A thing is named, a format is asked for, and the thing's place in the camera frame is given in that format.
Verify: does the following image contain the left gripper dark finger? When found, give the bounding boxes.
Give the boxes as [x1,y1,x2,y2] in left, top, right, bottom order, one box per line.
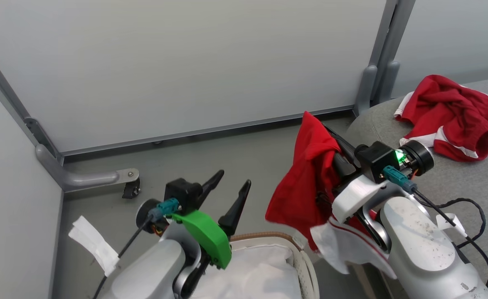
[218,179,252,239]
[196,169,225,208]

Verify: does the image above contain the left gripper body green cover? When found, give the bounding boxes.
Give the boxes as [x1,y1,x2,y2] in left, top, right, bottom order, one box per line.
[170,209,233,270]

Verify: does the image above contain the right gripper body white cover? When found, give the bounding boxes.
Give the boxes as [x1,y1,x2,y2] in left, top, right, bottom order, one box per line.
[331,174,395,224]

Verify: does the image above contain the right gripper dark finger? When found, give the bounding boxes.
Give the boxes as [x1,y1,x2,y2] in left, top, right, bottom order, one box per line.
[331,152,357,179]
[322,124,356,157]

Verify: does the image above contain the red garment white trim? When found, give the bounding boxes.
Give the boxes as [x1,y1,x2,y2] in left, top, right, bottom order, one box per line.
[265,111,398,280]

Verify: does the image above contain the red shorts white stripes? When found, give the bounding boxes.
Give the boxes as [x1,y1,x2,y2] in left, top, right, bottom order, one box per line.
[394,74,488,162]

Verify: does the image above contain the grey fabric sofa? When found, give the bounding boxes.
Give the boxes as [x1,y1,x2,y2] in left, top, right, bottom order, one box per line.
[344,75,488,299]

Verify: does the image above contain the grey upright partition foot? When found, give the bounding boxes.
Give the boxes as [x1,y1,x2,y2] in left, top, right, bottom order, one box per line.
[353,64,378,117]
[375,60,401,105]

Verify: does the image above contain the white cloth in basket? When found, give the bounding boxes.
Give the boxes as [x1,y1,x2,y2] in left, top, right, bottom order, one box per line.
[189,244,303,299]

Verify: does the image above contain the black caster wheel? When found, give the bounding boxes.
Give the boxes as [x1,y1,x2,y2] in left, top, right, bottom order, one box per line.
[122,179,141,199]

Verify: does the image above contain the white laundry basket brown rim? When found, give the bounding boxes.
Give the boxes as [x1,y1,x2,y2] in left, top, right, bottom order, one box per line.
[227,232,320,299]

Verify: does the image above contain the aluminium partition bottom rail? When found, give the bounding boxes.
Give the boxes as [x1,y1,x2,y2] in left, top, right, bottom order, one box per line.
[60,105,356,157]

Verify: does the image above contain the right arm black cable teal plug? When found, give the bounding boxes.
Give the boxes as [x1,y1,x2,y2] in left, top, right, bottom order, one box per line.
[382,165,488,288]

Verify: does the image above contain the arm black cable teal plug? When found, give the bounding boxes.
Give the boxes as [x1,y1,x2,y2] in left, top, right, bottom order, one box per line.
[92,198,182,299]
[382,165,488,288]

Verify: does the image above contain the left arm black cable teal plug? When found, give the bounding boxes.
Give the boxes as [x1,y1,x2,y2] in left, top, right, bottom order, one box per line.
[92,198,182,299]

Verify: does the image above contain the small white cable tag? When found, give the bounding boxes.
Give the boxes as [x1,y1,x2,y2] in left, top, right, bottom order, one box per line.
[436,213,468,238]

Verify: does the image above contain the long white cable tag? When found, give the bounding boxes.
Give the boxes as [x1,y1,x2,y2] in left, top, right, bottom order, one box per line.
[68,216,121,277]

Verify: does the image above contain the looping thin black cable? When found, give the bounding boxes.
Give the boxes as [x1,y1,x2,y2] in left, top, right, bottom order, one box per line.
[414,197,487,250]

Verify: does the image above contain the grey double partition post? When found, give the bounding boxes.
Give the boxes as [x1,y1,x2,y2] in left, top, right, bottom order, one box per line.
[369,0,417,71]

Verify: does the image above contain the grey partition foot with bracket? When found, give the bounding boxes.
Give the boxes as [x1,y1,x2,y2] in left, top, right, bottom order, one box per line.
[35,143,140,192]

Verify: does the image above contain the grey slanted partition post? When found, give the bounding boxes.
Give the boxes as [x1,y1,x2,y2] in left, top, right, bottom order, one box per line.
[0,38,64,163]

